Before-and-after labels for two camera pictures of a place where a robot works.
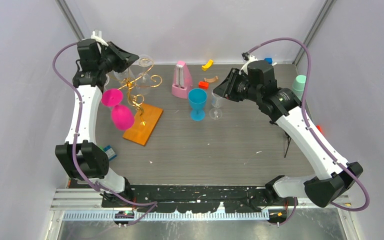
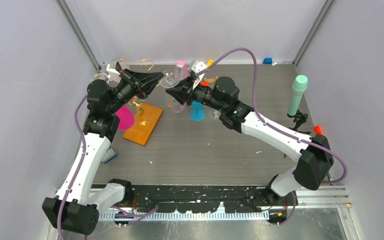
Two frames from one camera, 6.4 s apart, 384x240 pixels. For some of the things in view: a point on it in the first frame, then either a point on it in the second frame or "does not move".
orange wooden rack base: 145,121 does not move
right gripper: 226,88 to 184,92
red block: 203,85 does not move
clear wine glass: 143,80 to 170,79
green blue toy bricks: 108,149 does not move
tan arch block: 211,80 does not move
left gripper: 125,59 to 142,83
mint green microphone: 299,85 does not move
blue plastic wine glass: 197,98 does not move
